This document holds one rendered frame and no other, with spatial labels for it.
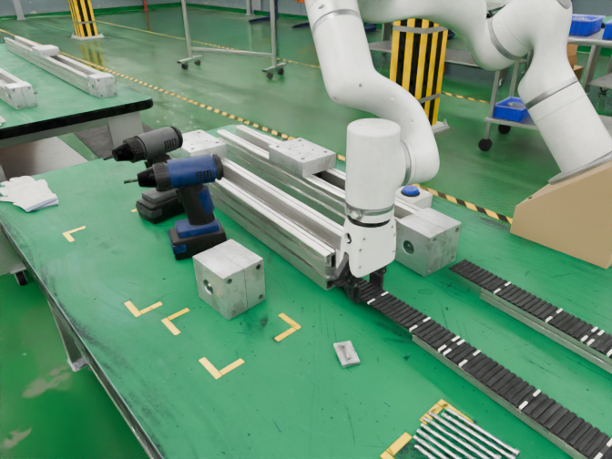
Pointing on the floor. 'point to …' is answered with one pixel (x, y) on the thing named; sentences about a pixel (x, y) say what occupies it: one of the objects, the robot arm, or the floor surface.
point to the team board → (232, 50)
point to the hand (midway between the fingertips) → (364, 286)
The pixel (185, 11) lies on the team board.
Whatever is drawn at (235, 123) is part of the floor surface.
